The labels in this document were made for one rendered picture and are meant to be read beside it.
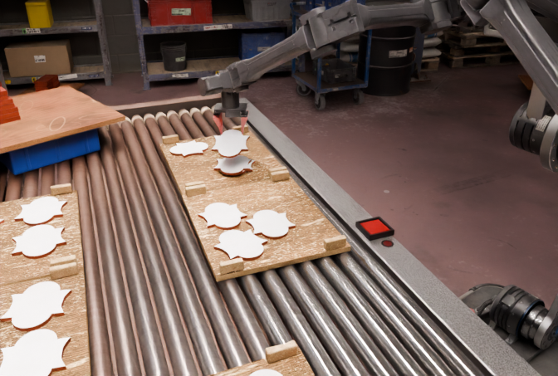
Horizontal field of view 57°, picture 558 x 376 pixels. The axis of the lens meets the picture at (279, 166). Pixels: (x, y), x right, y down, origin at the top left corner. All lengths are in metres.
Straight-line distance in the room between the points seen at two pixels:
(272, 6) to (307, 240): 4.73
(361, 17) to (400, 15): 0.15
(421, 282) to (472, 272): 1.67
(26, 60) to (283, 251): 5.06
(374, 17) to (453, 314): 0.70
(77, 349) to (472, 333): 0.78
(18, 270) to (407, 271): 0.92
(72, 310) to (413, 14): 1.07
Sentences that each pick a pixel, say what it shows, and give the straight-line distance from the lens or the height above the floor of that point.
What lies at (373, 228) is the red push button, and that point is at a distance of 1.41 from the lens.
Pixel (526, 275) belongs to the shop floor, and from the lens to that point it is 3.02.
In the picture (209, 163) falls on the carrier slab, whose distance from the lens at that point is 1.73.
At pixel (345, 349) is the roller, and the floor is 0.92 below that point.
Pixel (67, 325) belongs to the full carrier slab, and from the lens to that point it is 1.17.
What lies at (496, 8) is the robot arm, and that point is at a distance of 1.02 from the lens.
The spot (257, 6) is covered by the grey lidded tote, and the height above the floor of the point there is 0.80.
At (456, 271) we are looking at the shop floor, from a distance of 2.90.
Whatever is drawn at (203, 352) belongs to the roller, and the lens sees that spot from 1.07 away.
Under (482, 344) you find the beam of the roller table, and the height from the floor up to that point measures 0.91.
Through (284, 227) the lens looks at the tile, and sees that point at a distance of 1.36.
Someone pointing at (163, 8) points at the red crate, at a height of 0.82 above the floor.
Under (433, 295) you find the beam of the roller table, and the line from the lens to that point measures 1.24.
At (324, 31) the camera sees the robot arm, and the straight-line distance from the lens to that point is 1.26.
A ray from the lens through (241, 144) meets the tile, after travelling 1.64.
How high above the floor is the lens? 1.68
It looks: 26 degrees down
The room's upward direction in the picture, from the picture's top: straight up
